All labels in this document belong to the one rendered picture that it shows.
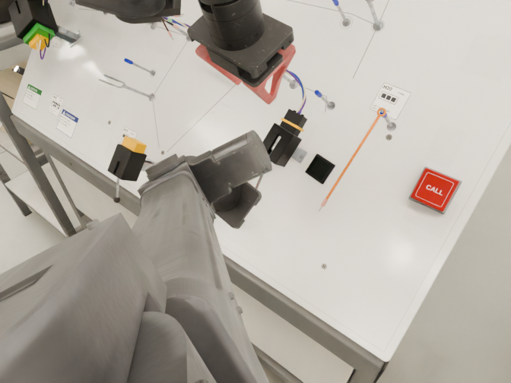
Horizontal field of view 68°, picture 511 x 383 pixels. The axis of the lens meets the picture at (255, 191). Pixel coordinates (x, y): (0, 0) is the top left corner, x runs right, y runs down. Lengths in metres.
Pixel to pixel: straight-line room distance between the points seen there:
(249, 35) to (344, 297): 0.46
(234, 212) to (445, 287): 1.48
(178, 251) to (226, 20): 0.27
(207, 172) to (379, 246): 0.33
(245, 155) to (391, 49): 0.36
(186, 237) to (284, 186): 0.54
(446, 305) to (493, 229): 0.57
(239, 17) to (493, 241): 1.97
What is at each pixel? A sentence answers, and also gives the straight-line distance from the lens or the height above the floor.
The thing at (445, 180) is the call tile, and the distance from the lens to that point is 0.61.
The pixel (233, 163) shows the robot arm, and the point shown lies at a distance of 0.44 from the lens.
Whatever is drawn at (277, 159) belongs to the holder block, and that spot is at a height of 1.09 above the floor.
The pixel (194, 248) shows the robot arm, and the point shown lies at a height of 1.37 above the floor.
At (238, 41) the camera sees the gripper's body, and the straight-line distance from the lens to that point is 0.40.
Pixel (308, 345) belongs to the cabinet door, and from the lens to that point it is 0.90.
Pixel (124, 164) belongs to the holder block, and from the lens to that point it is 0.80.
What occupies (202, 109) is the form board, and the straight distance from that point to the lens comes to 0.82.
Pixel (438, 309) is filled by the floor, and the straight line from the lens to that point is 1.85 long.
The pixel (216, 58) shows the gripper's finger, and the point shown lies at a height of 1.31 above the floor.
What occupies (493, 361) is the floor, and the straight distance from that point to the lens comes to 1.84.
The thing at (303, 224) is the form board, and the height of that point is 0.97.
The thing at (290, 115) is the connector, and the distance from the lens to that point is 0.63.
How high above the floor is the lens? 1.49
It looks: 45 degrees down
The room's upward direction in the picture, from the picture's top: straight up
